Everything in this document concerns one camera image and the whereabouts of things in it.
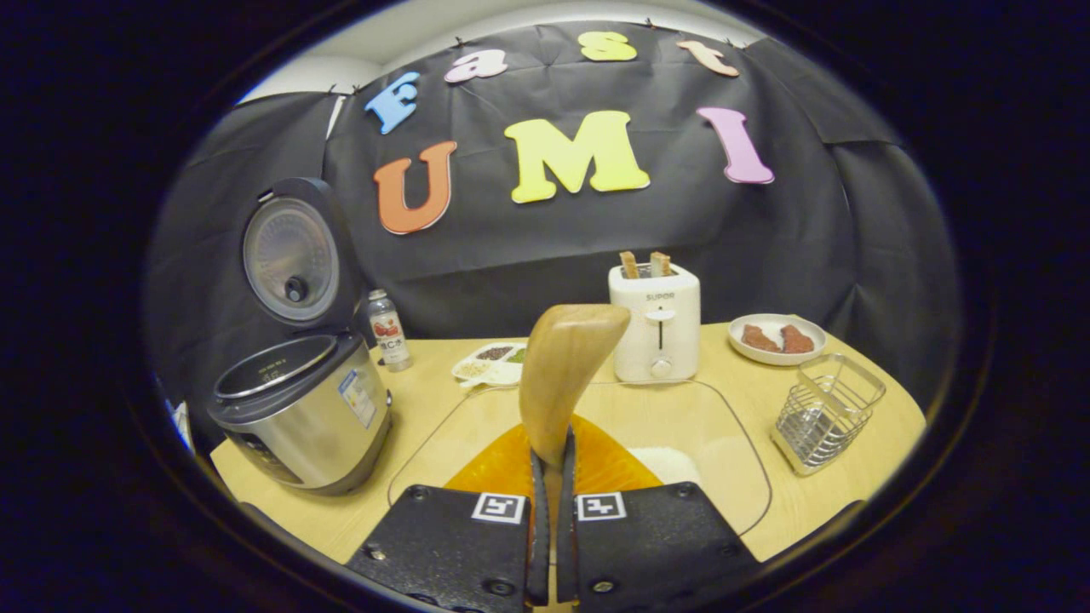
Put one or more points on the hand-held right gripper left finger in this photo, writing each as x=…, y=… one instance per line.
x=451, y=545

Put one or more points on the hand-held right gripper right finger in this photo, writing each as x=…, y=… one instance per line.
x=656, y=545

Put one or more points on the clear rice container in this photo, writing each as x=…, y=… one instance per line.
x=460, y=434

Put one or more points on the grey rice cooker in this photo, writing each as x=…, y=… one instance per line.
x=298, y=417

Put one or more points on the wooden spoon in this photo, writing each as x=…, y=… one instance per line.
x=566, y=358

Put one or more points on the white divided grain dish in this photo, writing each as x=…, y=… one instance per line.
x=490, y=366

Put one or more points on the white toaster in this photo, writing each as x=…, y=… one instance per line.
x=656, y=340

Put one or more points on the small clear drink bottle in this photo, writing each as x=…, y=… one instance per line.
x=390, y=336

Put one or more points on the white round plate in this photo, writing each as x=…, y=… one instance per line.
x=779, y=359

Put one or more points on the brown meat piece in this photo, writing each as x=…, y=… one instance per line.
x=760, y=339
x=798, y=340

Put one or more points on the toast slice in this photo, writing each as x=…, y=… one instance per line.
x=660, y=264
x=628, y=266

